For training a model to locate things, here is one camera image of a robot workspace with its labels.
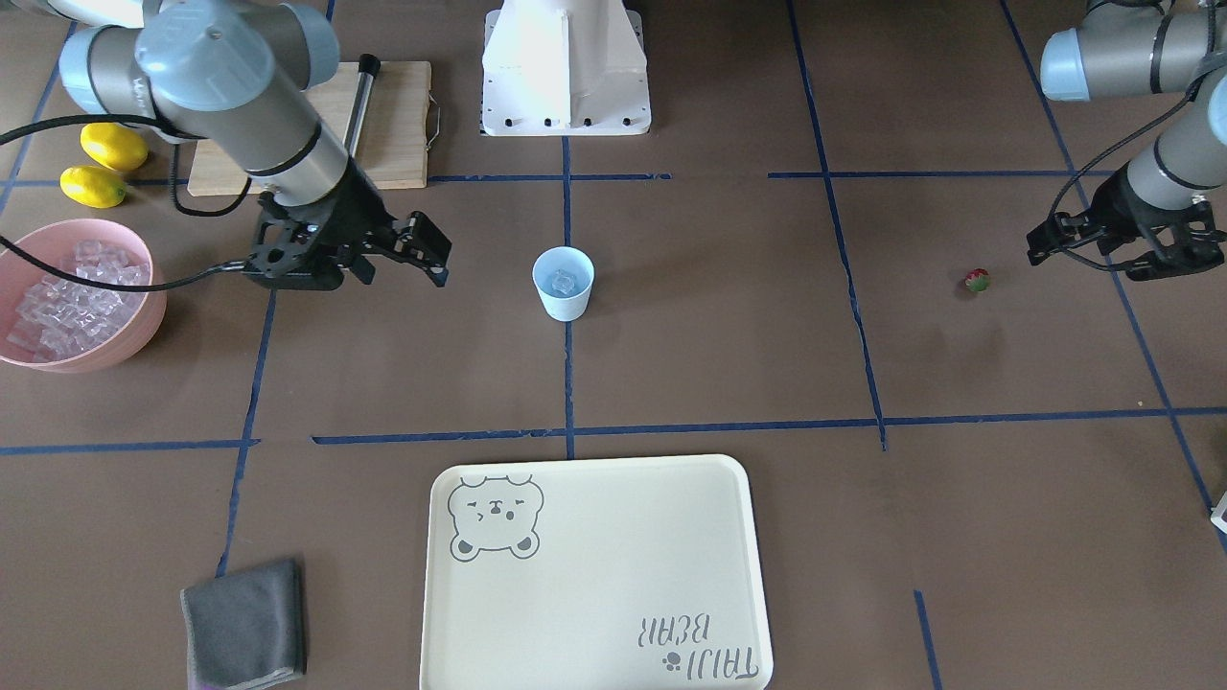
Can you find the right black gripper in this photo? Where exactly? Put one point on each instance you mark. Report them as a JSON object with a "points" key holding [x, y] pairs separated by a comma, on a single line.
{"points": [[352, 215]]}

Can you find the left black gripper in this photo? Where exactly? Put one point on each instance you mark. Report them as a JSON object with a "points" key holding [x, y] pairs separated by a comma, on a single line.
{"points": [[1120, 210]]}

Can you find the red strawberry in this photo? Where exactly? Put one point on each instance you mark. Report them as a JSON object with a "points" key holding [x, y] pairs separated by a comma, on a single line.
{"points": [[977, 280]]}

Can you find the ice cube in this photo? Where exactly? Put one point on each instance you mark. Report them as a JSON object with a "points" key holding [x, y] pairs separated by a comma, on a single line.
{"points": [[563, 284]]}

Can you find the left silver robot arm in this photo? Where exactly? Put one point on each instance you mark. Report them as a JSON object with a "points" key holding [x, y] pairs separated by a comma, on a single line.
{"points": [[1160, 197]]}

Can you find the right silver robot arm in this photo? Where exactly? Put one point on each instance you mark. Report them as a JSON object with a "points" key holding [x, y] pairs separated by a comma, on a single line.
{"points": [[236, 73]]}

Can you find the light blue cup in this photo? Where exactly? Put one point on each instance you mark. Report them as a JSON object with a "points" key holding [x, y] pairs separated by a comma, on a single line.
{"points": [[578, 263]]}

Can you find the white cup rack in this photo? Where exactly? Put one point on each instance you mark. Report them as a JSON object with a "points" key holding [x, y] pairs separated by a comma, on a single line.
{"points": [[1218, 515]]}

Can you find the clear ice cubes pile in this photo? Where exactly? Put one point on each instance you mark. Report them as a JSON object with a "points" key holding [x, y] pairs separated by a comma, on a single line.
{"points": [[57, 319]]}

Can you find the wooden cutting board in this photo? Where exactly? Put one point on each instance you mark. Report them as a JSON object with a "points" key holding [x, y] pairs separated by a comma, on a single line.
{"points": [[393, 137]]}

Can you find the steel rod black tip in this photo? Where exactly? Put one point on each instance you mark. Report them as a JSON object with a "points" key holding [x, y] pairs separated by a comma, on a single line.
{"points": [[368, 69]]}

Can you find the yellow lemon far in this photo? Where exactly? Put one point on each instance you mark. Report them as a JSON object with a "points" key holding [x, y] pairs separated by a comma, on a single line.
{"points": [[113, 146]]}

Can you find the yellow lemon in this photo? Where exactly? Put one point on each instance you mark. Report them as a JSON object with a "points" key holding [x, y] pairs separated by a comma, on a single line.
{"points": [[113, 146], [93, 186]]}

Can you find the yellow lemon near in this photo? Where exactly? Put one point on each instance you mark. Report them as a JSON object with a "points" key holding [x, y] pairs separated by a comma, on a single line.
{"points": [[93, 186]]}

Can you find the cream bear tray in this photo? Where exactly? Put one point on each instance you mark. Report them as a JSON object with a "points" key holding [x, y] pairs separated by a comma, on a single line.
{"points": [[620, 573]]}

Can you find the pink bowl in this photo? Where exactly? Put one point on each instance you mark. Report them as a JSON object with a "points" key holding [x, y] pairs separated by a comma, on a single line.
{"points": [[50, 244]]}

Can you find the grey folded cloth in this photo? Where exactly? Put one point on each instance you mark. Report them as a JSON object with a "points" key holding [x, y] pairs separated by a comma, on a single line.
{"points": [[246, 630]]}

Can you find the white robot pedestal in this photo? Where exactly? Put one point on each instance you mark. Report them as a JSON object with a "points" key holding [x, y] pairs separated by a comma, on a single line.
{"points": [[564, 69]]}

